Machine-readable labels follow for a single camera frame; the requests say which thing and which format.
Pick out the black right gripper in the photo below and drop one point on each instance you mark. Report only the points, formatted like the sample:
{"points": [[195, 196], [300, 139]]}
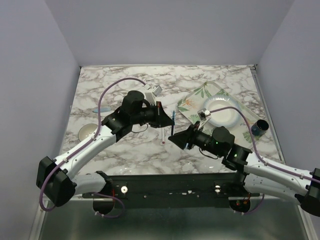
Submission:
{"points": [[181, 138]]}

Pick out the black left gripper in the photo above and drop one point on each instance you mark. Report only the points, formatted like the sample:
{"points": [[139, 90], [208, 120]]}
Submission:
{"points": [[161, 119]]}

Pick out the white marker red tip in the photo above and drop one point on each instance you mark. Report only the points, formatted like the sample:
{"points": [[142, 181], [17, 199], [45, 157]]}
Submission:
{"points": [[163, 136]]}

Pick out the blue transparent gel pen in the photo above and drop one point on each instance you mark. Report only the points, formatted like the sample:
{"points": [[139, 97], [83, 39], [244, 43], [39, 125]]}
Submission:
{"points": [[173, 123]]}

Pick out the light blue rectangular block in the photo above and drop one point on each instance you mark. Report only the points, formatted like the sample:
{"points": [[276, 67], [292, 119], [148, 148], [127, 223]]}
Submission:
{"points": [[102, 110]]}

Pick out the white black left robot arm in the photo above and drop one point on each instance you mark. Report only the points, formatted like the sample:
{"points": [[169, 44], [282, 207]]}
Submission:
{"points": [[56, 178]]}

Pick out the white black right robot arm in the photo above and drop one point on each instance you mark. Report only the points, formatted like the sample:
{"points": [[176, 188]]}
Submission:
{"points": [[260, 175]]}

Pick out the floral leaf pattern tray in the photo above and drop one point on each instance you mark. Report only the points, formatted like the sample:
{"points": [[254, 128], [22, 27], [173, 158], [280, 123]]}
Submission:
{"points": [[210, 96]]}

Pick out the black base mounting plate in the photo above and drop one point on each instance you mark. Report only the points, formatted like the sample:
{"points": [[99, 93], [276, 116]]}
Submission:
{"points": [[169, 191]]}

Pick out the teal bowl white inside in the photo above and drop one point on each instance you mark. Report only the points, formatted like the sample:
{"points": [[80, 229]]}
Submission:
{"points": [[86, 131]]}

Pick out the dark blue mug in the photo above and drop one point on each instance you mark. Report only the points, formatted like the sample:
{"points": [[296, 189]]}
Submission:
{"points": [[259, 127]]}

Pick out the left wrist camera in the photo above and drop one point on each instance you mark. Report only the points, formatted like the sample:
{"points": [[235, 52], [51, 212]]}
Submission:
{"points": [[151, 92]]}

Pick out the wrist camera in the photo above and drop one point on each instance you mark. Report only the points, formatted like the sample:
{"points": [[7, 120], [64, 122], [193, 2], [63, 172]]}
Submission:
{"points": [[204, 114], [151, 92]]}

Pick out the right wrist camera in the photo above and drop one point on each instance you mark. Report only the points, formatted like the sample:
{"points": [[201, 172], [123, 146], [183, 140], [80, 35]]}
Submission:
{"points": [[204, 114]]}

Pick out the aluminium frame rail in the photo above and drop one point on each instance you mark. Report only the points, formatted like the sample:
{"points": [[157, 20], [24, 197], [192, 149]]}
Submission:
{"points": [[253, 69]]}

